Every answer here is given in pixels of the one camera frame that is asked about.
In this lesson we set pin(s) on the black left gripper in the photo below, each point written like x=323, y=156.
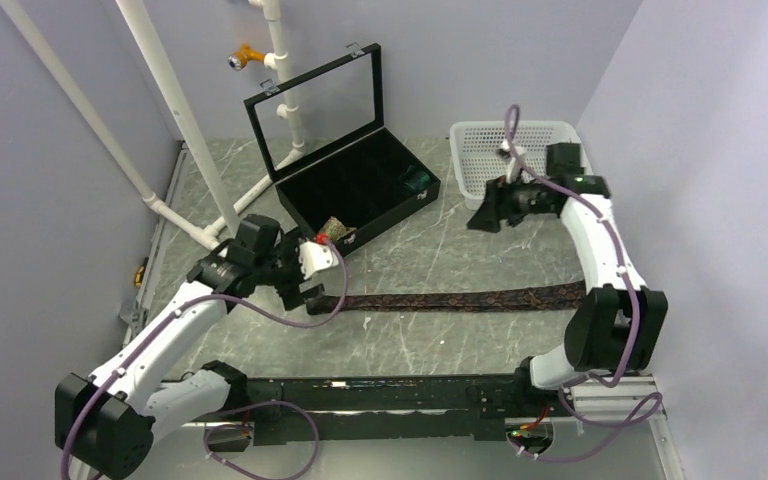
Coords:
x=290, y=292

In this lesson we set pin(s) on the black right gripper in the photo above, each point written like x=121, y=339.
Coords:
x=488, y=216

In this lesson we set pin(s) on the navy orange paisley tie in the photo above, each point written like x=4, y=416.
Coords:
x=568, y=296

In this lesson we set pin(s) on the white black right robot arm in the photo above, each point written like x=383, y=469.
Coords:
x=615, y=329

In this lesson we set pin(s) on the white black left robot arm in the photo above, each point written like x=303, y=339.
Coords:
x=110, y=419

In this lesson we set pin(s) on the rolled gold tie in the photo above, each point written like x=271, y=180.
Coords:
x=336, y=233

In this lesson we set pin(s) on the white plastic mesh basket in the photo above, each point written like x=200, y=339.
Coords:
x=474, y=147

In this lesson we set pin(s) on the rolled teal tie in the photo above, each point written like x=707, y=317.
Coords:
x=415, y=180

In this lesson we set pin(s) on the black tie storage box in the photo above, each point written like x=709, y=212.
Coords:
x=350, y=163

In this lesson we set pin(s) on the orange webcam on pipe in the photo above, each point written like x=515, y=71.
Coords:
x=244, y=55

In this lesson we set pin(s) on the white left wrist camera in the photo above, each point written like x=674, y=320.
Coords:
x=315, y=257

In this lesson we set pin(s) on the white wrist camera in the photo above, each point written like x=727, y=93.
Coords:
x=315, y=257
x=514, y=156

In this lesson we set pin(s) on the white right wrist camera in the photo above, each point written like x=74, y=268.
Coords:
x=514, y=156

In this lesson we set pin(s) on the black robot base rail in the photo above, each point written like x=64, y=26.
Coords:
x=482, y=407

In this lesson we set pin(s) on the aluminium table frame rail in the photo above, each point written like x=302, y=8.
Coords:
x=633, y=400

